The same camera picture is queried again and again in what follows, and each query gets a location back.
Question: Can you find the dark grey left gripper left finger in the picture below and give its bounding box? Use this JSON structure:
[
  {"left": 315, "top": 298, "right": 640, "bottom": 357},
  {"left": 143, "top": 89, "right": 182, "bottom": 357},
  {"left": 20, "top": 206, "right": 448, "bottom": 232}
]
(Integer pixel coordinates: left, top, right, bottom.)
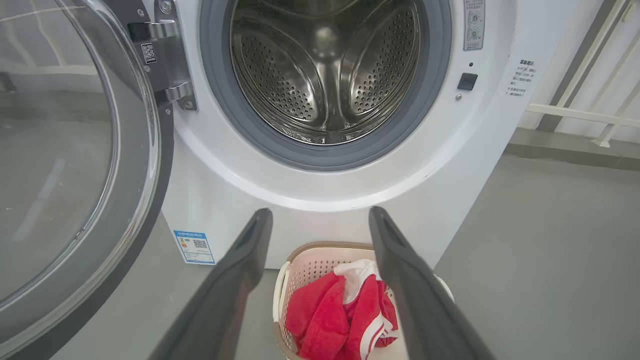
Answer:
[{"left": 150, "top": 207, "right": 274, "bottom": 360}]

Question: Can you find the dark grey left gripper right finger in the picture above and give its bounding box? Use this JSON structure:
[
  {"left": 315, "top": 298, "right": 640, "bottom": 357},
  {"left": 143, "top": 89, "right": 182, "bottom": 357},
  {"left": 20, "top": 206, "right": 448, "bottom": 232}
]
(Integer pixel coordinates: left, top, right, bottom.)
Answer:
[{"left": 368, "top": 206, "right": 496, "bottom": 360}]

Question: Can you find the red and white garment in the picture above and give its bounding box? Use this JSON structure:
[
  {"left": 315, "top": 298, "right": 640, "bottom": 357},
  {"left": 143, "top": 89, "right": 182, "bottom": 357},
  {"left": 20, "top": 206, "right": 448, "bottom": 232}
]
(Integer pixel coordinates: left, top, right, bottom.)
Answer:
[{"left": 285, "top": 259, "right": 400, "bottom": 360}]

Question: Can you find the glass washing machine door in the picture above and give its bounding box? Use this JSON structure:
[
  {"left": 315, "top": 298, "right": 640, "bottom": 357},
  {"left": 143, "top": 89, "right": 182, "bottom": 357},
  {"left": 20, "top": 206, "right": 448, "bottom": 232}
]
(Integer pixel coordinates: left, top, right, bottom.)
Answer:
[{"left": 0, "top": 0, "right": 175, "bottom": 360}]

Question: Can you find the cream perforated laundry basket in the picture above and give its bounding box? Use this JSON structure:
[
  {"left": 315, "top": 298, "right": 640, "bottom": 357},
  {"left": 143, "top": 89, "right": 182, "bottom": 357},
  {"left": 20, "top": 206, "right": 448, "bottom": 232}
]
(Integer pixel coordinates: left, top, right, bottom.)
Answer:
[{"left": 272, "top": 241, "right": 456, "bottom": 360}]

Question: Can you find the white front-load washing machine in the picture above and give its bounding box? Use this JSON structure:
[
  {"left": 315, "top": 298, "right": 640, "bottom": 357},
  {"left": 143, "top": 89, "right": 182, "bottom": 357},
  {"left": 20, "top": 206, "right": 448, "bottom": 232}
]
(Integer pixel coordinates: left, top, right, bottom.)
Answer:
[{"left": 100, "top": 0, "right": 584, "bottom": 271}]

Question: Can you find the stainless steel washing machine drum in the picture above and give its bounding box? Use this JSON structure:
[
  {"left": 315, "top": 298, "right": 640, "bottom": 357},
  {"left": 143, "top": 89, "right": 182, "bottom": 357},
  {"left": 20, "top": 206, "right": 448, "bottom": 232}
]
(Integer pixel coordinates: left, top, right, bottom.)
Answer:
[{"left": 230, "top": 0, "right": 421, "bottom": 146}]

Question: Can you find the metal door hinge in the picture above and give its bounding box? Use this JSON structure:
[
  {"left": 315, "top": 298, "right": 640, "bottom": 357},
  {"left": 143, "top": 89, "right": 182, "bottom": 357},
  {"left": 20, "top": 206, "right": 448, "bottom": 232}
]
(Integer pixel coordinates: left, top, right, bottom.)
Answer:
[{"left": 127, "top": 0, "right": 199, "bottom": 112}]

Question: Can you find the blue energy label sticker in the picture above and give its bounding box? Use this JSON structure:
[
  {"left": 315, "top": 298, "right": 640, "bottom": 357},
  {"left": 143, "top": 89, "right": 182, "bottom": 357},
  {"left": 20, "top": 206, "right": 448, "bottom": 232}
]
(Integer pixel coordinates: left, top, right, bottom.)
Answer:
[{"left": 173, "top": 230, "right": 217, "bottom": 266}]

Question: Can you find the white metal railing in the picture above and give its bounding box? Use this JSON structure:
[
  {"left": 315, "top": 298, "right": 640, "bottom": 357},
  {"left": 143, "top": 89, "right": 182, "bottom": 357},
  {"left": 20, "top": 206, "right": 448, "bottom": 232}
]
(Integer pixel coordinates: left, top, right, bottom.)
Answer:
[{"left": 525, "top": 0, "right": 640, "bottom": 149}]

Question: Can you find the grey warning label sticker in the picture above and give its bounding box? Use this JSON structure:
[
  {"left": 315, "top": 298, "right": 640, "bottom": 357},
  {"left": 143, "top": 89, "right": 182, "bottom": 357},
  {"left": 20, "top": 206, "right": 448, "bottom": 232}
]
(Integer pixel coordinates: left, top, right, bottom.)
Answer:
[{"left": 463, "top": 0, "right": 486, "bottom": 52}]

